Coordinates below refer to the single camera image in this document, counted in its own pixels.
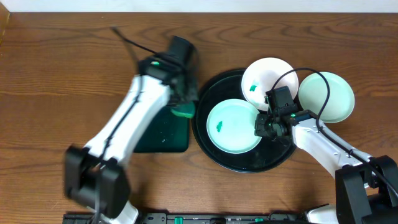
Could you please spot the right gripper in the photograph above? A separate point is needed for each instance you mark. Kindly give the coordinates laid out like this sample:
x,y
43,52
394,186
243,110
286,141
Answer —
x,y
260,130

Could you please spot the mint plate front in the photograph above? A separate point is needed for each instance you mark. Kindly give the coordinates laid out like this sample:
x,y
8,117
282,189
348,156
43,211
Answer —
x,y
230,126

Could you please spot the black round tray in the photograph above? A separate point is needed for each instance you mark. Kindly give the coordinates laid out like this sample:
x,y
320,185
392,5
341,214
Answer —
x,y
265,156

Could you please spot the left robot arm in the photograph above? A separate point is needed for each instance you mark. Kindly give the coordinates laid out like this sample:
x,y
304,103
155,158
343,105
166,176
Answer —
x,y
95,174

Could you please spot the green sponge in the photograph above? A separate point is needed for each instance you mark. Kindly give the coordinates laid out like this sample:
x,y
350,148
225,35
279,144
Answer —
x,y
185,111

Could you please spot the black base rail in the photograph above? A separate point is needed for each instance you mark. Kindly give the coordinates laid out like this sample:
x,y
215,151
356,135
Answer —
x,y
217,218

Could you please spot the white plate with green stain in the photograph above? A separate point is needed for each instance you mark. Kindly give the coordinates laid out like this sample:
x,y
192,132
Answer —
x,y
260,77

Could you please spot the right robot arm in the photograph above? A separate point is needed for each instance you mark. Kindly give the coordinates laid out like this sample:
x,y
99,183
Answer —
x,y
365,186

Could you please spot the mint plate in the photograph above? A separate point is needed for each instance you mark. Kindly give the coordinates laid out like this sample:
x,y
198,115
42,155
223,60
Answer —
x,y
312,94
230,126

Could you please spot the black rectangular tray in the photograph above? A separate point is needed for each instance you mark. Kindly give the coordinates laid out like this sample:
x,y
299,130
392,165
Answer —
x,y
166,133

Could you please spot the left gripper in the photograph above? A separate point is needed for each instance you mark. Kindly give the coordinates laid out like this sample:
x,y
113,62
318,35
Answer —
x,y
185,96

